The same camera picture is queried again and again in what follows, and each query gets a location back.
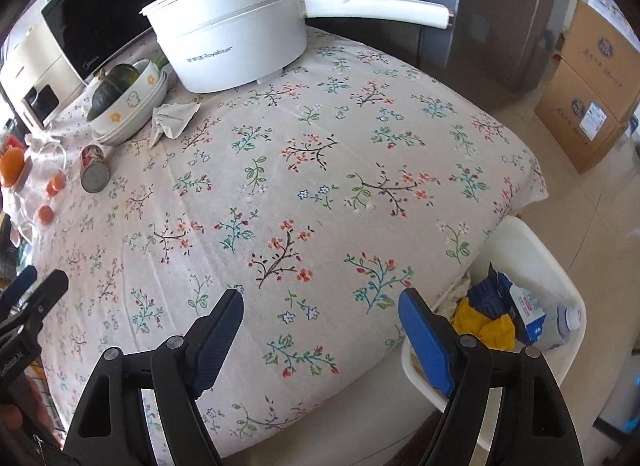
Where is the cardboard box with label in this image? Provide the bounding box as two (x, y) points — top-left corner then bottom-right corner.
(534, 58), (630, 175)

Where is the floral tablecloth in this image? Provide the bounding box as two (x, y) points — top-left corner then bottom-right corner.
(2, 28), (548, 466)

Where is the large cardboard box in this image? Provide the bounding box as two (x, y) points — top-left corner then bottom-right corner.
(555, 0), (640, 123)

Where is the white bowl flower print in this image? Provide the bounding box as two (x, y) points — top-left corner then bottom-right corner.
(87, 60), (161, 134)

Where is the dark green pumpkin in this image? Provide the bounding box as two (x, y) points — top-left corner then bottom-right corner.
(91, 64), (142, 119)

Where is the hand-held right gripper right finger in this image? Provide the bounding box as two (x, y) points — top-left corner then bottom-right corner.
(398, 288), (584, 466)

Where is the white trash bin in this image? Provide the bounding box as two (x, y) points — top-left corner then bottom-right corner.
(401, 216), (587, 452)

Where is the white electric pot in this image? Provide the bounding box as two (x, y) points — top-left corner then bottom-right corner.
(140, 0), (456, 94)

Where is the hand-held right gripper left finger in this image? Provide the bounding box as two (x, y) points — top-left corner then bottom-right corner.
(64, 288), (245, 466)

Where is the crumpled white tissue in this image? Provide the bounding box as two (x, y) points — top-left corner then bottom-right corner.
(148, 100), (202, 149)

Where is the yellow foil wrapper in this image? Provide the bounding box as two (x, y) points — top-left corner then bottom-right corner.
(451, 296), (517, 351)

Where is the white air fryer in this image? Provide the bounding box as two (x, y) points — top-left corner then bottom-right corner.
(0, 20), (86, 129)

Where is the crushed clear plastic bottle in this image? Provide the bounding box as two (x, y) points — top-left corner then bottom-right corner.
(540, 301), (585, 349)

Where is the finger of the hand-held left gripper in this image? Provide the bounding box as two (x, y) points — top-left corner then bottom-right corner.
(0, 266), (39, 309)
(0, 270), (69, 347)

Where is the red can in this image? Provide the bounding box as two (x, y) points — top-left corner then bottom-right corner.
(80, 144), (111, 193)

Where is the large orange with stem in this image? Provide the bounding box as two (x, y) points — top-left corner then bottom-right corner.
(0, 146), (26, 187)

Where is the torn orange blue white carton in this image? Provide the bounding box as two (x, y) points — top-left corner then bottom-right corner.
(507, 283), (548, 344)

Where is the grey refrigerator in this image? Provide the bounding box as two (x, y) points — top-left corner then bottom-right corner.
(310, 0), (567, 94)

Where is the black microwave oven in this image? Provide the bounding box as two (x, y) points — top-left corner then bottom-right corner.
(40, 0), (273, 84)

